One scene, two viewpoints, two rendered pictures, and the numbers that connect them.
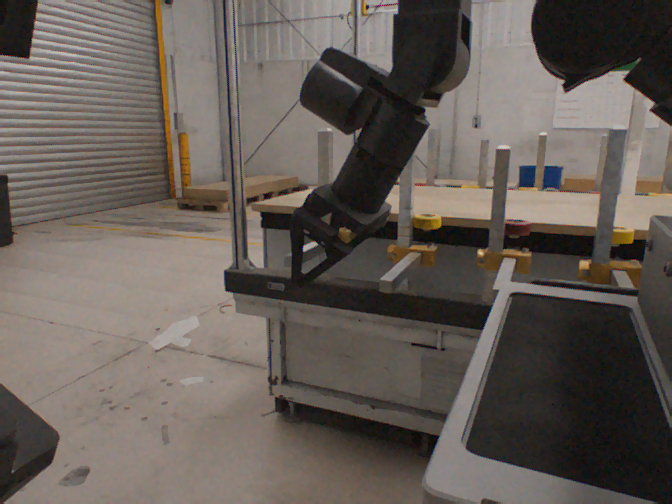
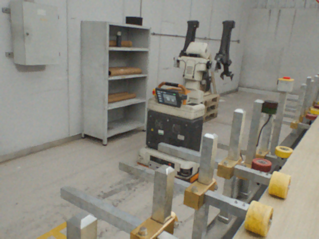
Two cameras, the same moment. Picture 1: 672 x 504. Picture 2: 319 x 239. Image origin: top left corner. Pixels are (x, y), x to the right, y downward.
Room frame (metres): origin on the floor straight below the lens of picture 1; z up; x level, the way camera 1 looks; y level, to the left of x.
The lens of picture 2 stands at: (0.38, -3.34, 1.39)
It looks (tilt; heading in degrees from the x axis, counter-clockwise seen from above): 15 degrees down; 100
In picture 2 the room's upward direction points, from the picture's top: 4 degrees clockwise
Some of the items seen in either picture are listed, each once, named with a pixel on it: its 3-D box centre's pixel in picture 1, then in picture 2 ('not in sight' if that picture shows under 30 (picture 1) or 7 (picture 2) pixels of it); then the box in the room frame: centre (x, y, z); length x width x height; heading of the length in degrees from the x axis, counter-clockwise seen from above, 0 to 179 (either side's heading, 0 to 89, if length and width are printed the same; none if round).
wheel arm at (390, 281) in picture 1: (409, 264); (298, 108); (1.27, -0.20, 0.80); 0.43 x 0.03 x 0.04; 157
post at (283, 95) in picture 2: not in sight; (277, 128); (0.79, -1.57, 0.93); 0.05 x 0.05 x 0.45; 67
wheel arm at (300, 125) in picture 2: not in sight; (282, 122); (0.97, -0.89, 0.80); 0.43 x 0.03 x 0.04; 157
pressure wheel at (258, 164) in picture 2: not in sight; (259, 172); (0.63, -2.10, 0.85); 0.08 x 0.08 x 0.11
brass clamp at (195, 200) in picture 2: not in sight; (201, 191); (0.38, -2.52, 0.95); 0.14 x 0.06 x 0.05; 67
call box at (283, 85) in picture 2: not in sight; (285, 85); (0.79, -1.57, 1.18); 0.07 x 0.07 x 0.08; 67
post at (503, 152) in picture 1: (496, 236); (307, 105); (1.27, -0.43, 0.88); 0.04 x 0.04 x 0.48; 67
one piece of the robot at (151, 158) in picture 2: not in sight; (162, 161); (-0.02, -0.72, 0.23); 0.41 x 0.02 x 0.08; 155
